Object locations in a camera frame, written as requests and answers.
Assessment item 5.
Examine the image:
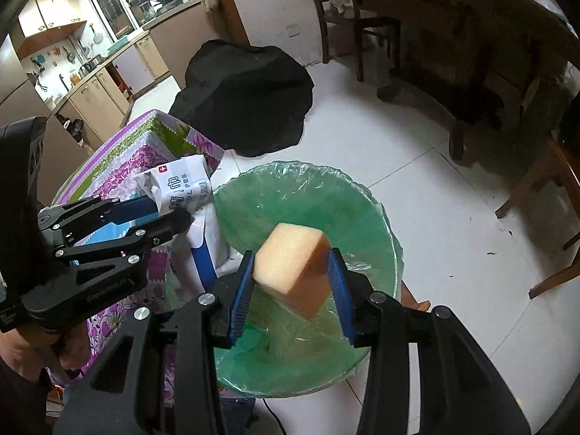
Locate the wooden chair near table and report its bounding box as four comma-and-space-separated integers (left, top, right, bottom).
494, 137, 579, 299

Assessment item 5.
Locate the black covered bundle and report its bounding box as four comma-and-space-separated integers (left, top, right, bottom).
169, 40, 315, 157

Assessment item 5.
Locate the orange foam sponge cube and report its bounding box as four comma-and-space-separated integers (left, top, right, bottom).
253, 223, 331, 320

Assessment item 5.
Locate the green lined trash bin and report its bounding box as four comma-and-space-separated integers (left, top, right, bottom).
214, 161, 403, 398

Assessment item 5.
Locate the floral striped tablecloth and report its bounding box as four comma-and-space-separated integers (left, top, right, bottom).
51, 110, 224, 373

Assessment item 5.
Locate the white blue paper package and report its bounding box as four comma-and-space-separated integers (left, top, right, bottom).
134, 155, 242, 301

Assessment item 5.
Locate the wooden chair by window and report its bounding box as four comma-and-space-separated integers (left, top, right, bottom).
314, 0, 401, 83

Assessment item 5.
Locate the dark wooden dining table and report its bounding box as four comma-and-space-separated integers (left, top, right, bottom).
354, 0, 579, 160

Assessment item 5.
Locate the kitchen window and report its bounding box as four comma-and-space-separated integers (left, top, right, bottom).
85, 0, 161, 42

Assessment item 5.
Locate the person's left hand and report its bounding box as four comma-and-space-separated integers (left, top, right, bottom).
1, 322, 90, 382

